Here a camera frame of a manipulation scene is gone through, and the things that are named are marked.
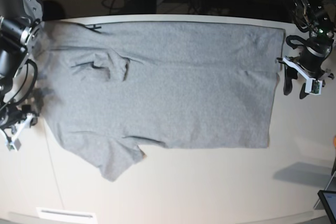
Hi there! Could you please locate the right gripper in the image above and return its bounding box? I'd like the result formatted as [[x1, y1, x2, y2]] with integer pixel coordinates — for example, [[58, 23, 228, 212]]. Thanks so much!
[[1, 105, 37, 129]]

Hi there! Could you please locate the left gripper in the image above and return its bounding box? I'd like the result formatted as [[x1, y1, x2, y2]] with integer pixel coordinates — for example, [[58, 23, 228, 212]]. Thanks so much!
[[283, 47, 332, 100]]

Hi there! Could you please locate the grey T-shirt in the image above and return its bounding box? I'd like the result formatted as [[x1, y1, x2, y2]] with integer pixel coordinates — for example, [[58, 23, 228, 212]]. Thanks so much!
[[35, 22, 284, 181]]

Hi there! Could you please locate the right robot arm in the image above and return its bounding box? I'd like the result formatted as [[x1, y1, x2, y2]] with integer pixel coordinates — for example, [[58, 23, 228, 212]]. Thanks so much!
[[1, 0, 43, 130]]

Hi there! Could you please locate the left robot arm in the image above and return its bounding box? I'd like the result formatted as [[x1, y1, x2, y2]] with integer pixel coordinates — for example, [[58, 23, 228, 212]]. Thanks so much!
[[277, 0, 335, 99]]

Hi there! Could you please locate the white paper label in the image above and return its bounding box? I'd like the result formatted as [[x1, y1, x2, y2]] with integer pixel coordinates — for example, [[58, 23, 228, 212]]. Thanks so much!
[[36, 207, 97, 219]]

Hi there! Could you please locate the black tablet screen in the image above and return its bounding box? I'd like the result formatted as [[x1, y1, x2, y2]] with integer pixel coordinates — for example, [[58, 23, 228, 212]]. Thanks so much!
[[318, 190, 335, 224]]

